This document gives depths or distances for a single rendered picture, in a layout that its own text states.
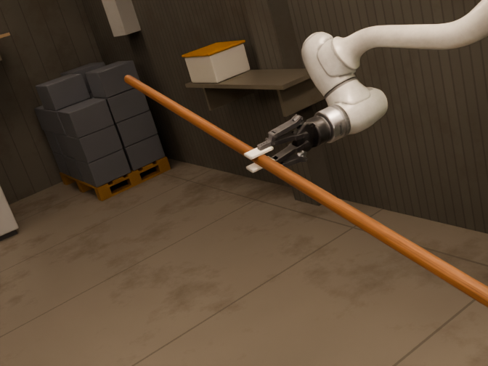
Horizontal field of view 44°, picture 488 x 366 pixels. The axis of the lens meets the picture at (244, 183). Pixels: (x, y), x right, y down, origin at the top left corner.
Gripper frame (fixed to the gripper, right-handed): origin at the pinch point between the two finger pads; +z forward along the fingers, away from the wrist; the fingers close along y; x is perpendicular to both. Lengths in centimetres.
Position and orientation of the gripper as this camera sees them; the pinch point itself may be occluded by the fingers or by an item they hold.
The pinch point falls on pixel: (259, 157)
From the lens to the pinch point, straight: 149.1
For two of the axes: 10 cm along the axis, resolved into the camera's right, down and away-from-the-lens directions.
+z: -8.2, 4.0, -4.1
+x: -5.6, -3.7, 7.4
